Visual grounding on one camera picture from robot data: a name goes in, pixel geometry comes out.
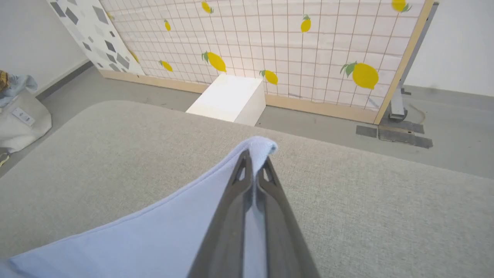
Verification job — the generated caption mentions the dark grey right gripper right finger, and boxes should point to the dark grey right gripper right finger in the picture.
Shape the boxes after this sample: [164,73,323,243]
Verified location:
[256,156,321,278]

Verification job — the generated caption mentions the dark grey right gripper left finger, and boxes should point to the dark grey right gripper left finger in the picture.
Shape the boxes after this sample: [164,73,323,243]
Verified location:
[187,150,254,278]

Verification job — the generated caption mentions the light blue garment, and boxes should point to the light blue garment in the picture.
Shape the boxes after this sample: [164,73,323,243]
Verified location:
[0,136,278,278]

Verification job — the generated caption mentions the white box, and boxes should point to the white box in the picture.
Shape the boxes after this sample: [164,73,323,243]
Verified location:
[186,73,267,127]

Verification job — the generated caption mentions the dark floor tape patches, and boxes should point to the dark floor tape patches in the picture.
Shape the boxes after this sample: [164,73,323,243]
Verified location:
[355,119,434,149]

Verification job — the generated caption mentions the grey metal panel stand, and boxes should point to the grey metal panel stand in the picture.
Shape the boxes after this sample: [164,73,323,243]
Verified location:
[388,3,440,121]

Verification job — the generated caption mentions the lemon print partition panel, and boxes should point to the lemon print partition panel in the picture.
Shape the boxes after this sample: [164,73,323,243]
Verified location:
[98,0,435,125]

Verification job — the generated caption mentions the white fabric laundry bag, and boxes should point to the white fabric laundry bag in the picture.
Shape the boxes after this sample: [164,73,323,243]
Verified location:
[0,70,52,154]

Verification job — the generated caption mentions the grey terrazzo print panel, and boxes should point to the grey terrazzo print panel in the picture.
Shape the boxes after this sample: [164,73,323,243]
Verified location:
[46,0,145,76]

